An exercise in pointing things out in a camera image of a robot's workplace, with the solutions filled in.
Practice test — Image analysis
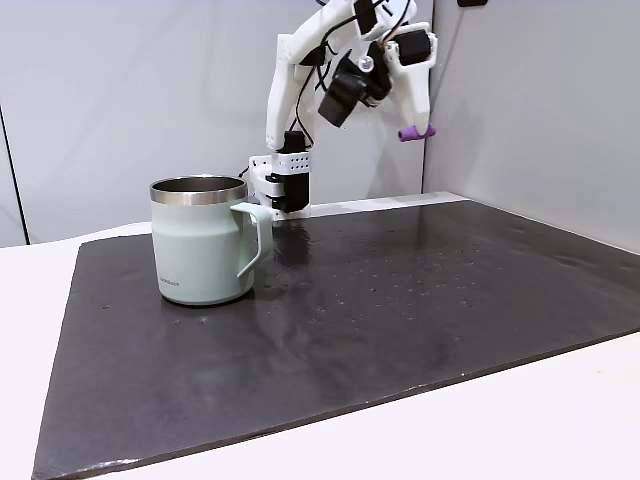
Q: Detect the purple pen grip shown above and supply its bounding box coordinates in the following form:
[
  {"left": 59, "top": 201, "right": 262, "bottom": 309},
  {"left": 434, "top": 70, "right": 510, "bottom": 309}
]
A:
[{"left": 397, "top": 124, "right": 437, "bottom": 144}]

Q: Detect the pale green steel mug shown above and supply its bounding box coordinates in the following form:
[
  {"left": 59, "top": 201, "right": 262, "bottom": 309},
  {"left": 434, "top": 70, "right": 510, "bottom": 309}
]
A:
[{"left": 148, "top": 174, "right": 275, "bottom": 308}]

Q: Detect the black table mat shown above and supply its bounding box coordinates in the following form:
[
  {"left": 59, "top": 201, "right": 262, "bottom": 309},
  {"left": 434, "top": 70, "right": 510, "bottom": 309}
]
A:
[{"left": 30, "top": 198, "right": 640, "bottom": 480}]

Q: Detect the black camera box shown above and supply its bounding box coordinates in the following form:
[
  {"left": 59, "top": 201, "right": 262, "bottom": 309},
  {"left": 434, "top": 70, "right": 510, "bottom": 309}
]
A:
[{"left": 317, "top": 60, "right": 370, "bottom": 129}]

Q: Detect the black cable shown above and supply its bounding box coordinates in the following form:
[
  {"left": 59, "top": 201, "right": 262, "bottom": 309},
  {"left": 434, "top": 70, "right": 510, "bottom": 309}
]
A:
[{"left": 292, "top": 14, "right": 336, "bottom": 147}]

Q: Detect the black wall seam strip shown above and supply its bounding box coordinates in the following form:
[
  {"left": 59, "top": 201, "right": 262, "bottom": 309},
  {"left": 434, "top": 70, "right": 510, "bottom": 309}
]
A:
[{"left": 0, "top": 103, "right": 31, "bottom": 246}]

